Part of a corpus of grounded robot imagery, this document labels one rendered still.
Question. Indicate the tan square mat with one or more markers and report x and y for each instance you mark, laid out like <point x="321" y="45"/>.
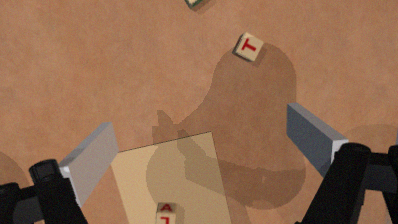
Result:
<point x="184" y="171"/>

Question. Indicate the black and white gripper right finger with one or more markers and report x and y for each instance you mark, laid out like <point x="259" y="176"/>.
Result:
<point x="354" y="170"/>

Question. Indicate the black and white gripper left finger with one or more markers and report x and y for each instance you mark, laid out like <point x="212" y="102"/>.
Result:
<point x="50" y="198"/>

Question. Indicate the beige letter block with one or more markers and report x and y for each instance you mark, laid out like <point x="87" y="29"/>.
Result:
<point x="192" y="3"/>
<point x="247" y="47"/>
<point x="166" y="213"/>

